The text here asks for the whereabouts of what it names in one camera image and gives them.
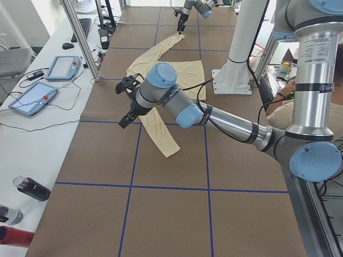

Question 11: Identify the clear plastic bottle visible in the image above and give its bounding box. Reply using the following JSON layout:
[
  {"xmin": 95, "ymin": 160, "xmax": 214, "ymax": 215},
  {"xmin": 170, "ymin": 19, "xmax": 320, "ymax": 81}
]
[{"xmin": 1, "ymin": 205, "xmax": 23, "ymax": 225}]

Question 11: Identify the black power adapter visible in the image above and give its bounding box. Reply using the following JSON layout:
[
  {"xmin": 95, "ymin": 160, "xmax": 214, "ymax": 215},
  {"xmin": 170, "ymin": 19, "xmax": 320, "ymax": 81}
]
[{"xmin": 98, "ymin": 28, "xmax": 110, "ymax": 50}]

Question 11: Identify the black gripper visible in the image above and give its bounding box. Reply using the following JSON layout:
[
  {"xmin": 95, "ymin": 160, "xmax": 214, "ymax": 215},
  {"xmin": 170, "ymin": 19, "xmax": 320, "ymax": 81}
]
[
  {"xmin": 119, "ymin": 101, "xmax": 145, "ymax": 129},
  {"xmin": 178, "ymin": 13, "xmax": 188, "ymax": 26}
]

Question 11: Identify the aluminium frame post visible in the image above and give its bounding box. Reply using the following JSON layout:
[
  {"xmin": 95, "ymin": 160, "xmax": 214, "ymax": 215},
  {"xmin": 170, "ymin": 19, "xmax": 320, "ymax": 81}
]
[{"xmin": 60, "ymin": 0, "xmax": 100, "ymax": 82}]

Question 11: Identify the black bottle clear cap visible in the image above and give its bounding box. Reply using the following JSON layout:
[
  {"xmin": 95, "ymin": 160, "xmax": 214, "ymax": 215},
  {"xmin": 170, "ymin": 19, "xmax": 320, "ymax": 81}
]
[{"xmin": 12, "ymin": 176, "xmax": 51, "ymax": 201}]

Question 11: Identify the blue teach pendant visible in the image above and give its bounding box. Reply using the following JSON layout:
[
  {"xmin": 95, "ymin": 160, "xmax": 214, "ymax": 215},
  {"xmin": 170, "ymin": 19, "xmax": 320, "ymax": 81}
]
[
  {"xmin": 8, "ymin": 81, "xmax": 58, "ymax": 117},
  {"xmin": 45, "ymin": 56, "xmax": 80, "ymax": 80}
]

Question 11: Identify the cream long-sleeve printed shirt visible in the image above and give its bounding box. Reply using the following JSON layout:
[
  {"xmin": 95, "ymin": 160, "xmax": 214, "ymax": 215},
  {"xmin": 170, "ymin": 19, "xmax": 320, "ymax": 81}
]
[{"xmin": 125, "ymin": 32, "xmax": 207, "ymax": 158}]

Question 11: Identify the white camera post base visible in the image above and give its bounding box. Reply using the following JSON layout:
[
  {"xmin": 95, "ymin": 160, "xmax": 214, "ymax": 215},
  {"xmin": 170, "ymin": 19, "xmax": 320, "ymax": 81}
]
[{"xmin": 212, "ymin": 0, "xmax": 269, "ymax": 95}]

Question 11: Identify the black computer mouse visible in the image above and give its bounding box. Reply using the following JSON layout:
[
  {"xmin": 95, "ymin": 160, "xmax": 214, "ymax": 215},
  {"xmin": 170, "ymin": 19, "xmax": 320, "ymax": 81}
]
[{"xmin": 62, "ymin": 42, "xmax": 74, "ymax": 50}]

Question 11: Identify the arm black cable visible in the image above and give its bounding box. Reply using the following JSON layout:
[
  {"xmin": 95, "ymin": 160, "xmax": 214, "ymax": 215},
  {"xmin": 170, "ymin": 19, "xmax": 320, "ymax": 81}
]
[{"xmin": 176, "ymin": 77, "xmax": 258, "ymax": 144}]

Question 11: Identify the red bottle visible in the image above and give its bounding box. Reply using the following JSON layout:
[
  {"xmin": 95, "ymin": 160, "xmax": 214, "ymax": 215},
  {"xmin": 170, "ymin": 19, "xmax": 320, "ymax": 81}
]
[{"xmin": 1, "ymin": 226, "xmax": 35, "ymax": 248}]

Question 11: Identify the seated person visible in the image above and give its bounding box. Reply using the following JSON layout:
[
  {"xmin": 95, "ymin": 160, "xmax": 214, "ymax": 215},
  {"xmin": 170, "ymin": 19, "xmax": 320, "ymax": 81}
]
[{"xmin": 266, "ymin": 44, "xmax": 342, "ymax": 141}]

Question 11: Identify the black keyboard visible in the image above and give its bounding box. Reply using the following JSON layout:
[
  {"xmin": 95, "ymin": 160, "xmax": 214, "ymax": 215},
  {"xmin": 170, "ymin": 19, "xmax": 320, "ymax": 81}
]
[{"xmin": 71, "ymin": 18, "xmax": 92, "ymax": 43}]

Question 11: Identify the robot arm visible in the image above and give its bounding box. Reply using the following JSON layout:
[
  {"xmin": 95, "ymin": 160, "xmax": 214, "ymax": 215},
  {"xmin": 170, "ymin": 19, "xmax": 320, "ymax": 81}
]
[
  {"xmin": 115, "ymin": 1, "xmax": 342, "ymax": 182},
  {"xmin": 175, "ymin": 0, "xmax": 218, "ymax": 27}
]

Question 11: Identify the black monitor stand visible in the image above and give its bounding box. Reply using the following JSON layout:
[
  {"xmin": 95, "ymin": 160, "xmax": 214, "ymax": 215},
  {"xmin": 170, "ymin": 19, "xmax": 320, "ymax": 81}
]
[{"xmin": 95, "ymin": 0, "xmax": 118, "ymax": 34}]

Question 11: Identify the far blue teach pendant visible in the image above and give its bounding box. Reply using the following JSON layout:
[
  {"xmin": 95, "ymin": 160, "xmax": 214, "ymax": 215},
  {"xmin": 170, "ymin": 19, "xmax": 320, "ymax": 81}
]
[{"xmin": 45, "ymin": 56, "xmax": 80, "ymax": 80}]

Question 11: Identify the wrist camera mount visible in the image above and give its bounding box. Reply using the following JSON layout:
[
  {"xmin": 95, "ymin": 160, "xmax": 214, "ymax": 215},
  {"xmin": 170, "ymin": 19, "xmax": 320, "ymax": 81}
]
[{"xmin": 115, "ymin": 74, "xmax": 140, "ymax": 99}]

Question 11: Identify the near blue teach pendant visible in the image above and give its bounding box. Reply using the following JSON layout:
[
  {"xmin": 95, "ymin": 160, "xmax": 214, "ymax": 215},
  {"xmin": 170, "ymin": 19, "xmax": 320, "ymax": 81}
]
[{"xmin": 8, "ymin": 81, "xmax": 58, "ymax": 117}]

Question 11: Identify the grey office chair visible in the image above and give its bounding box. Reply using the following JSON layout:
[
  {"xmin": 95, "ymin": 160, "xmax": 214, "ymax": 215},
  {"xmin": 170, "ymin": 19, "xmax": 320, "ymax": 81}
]
[{"xmin": 1, "ymin": 48, "xmax": 32, "ymax": 78}]

